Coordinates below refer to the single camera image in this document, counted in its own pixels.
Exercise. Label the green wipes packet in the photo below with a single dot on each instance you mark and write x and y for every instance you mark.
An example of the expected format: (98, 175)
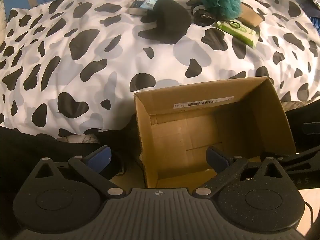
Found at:
(240, 33)

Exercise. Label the dark cloth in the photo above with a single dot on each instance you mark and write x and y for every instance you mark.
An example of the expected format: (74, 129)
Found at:
(30, 147)

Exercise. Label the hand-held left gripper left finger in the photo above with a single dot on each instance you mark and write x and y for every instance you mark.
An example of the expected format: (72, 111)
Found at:
(101, 158)

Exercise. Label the brown cardboard box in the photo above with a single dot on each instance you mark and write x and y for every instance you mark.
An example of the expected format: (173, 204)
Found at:
(187, 140)

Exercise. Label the black cloth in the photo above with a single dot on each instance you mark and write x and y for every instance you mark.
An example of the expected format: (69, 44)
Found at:
(170, 17)

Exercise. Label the black round item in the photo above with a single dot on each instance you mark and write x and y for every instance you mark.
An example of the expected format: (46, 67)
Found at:
(203, 18)

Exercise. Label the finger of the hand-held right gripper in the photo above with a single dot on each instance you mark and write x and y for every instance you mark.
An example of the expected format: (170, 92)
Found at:
(300, 158)

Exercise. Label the blue knitted cloth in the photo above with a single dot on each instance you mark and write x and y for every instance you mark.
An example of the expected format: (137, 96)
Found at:
(316, 25)

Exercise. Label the light blue wipes packet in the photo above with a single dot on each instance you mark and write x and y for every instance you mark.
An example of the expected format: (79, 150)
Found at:
(151, 0)

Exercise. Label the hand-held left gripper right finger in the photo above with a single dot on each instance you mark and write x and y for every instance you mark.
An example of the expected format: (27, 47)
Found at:
(216, 158)

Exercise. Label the small dark box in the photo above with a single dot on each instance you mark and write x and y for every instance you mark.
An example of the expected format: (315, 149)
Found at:
(136, 8)

